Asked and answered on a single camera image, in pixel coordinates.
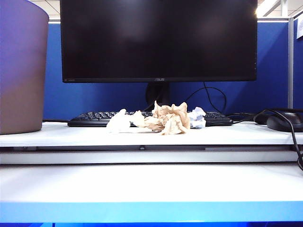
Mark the tan paper ball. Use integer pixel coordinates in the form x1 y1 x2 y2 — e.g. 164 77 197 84
131 100 191 136

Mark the bluish white paper ball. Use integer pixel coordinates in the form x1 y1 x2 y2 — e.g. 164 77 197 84
187 106 206 129

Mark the black monitor stand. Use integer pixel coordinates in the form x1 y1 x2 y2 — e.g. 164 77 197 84
145 82 171 111

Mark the blue cubicle partition panel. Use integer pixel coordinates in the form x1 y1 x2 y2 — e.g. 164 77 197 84
43 20 290 121

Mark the black computer keyboard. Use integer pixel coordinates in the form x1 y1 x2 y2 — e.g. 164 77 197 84
67 111 234 128

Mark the black computer monitor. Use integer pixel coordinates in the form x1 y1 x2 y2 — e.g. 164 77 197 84
60 0 258 84

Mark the black computer mouse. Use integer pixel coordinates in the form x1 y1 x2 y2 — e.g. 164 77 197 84
266 113 303 133

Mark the blue side partition panel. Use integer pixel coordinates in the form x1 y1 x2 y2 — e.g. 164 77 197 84
293 18 303 110

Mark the white paper sheet on partition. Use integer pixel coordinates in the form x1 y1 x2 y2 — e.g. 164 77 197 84
295 17 303 40

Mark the thin black monitor cable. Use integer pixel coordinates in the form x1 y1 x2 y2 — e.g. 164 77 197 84
182 82 227 114

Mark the grey metal desk rail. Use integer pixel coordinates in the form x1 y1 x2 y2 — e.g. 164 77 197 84
0 144 294 152

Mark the black keyboard cable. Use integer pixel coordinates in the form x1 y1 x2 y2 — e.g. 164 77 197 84
226 113 256 125

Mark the thick black mouse cable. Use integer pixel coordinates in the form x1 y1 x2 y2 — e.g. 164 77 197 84
253 109 303 171

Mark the grey metal partition post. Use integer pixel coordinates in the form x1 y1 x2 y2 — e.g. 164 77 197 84
287 17 294 109

